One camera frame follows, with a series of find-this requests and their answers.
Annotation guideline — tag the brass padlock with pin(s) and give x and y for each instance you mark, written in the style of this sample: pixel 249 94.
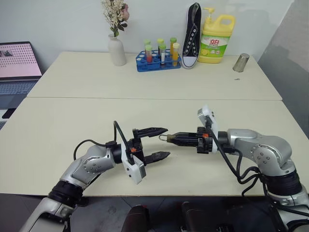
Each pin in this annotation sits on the brass padlock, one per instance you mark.
pixel 170 137

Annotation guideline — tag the white ceramic vase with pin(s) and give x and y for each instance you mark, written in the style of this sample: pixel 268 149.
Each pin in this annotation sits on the white ceramic vase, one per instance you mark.
pixel 117 52

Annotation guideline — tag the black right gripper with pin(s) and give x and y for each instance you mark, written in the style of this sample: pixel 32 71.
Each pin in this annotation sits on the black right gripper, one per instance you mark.
pixel 202 145

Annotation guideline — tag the yellow-capped dark liquid tube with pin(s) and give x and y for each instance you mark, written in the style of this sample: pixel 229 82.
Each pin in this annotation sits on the yellow-capped dark liquid tube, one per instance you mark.
pixel 160 43

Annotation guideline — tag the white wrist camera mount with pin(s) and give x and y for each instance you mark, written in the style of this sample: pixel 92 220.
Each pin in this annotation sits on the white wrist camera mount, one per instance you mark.
pixel 209 116
pixel 137 171

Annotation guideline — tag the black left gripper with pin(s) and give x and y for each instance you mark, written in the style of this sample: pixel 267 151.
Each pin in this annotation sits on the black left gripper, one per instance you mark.
pixel 137 145

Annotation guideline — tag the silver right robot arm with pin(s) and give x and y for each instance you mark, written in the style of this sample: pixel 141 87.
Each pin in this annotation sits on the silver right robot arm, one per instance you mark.
pixel 265 149

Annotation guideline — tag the yellow detergent pump bottle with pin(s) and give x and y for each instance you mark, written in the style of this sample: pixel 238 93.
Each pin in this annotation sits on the yellow detergent pump bottle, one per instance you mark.
pixel 214 46

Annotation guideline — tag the green-capped orange liquid tube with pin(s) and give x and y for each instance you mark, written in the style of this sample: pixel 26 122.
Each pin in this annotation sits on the green-capped orange liquid tube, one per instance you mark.
pixel 173 44

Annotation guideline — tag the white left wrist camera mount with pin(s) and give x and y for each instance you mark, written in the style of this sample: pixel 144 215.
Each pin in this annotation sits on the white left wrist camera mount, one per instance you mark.
pixel 137 171

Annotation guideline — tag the black smartphone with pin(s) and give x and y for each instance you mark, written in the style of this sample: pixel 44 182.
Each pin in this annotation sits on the black smartphone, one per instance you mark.
pixel 8 113

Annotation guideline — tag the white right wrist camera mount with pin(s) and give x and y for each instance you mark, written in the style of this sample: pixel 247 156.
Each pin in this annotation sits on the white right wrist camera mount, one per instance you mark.
pixel 209 116

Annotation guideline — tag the green-capped white-labelled tube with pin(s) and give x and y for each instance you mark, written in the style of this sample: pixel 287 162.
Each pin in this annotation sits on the green-capped white-labelled tube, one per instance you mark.
pixel 163 55

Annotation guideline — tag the upturned steel cup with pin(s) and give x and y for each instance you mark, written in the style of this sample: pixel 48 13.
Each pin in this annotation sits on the upturned steel cup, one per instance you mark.
pixel 241 63

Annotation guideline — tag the grey open laptop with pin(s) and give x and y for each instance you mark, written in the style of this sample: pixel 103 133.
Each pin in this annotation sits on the grey open laptop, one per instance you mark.
pixel 17 70

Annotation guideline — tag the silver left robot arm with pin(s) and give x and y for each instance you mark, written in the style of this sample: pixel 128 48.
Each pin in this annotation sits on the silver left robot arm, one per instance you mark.
pixel 94 164

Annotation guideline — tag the dark rounded shape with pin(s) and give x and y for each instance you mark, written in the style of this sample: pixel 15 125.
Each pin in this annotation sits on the dark rounded shape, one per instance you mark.
pixel 192 217
pixel 138 218

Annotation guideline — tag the black canvas sneaker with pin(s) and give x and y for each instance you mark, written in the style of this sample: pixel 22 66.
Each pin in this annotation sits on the black canvas sneaker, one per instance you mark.
pixel 192 43

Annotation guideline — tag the pale-capped orange liquid tube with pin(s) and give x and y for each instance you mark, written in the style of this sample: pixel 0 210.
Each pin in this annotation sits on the pale-capped orange liquid tube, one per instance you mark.
pixel 175 54

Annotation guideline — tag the blue test tube rack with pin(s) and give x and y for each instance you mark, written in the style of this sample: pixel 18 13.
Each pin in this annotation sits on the blue test tube rack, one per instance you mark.
pixel 144 66

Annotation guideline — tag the green-capped orange-red liquid tube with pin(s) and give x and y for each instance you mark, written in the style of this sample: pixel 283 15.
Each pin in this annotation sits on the green-capped orange-red liquid tube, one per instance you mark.
pixel 149 54

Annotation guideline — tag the green-capped red liquid tube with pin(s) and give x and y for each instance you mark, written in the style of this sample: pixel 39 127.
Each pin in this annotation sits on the green-capped red liquid tube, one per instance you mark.
pixel 147 43

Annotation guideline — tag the dried flower bouquet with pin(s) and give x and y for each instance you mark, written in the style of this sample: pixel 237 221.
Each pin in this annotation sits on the dried flower bouquet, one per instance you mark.
pixel 114 17

